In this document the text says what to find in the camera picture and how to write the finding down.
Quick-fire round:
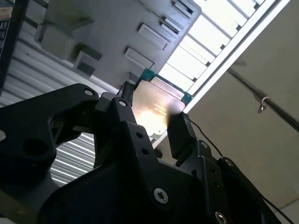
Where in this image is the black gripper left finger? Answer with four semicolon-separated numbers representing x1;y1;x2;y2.
0;80;170;206

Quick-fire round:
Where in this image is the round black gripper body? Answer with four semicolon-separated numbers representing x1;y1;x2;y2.
35;160;211;224

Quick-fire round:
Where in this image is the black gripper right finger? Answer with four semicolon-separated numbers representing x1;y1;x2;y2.
168;112;290;224

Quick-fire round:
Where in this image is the silver CPU with green edge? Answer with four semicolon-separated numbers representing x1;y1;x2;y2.
129;68;196;140

